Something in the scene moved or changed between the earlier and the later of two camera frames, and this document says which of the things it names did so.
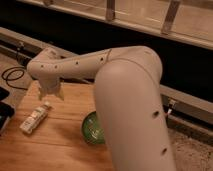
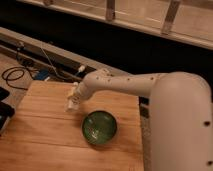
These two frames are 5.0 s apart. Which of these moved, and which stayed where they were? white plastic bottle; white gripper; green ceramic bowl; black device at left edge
Moved: white plastic bottle; white gripper
Stayed: green ceramic bowl; black device at left edge
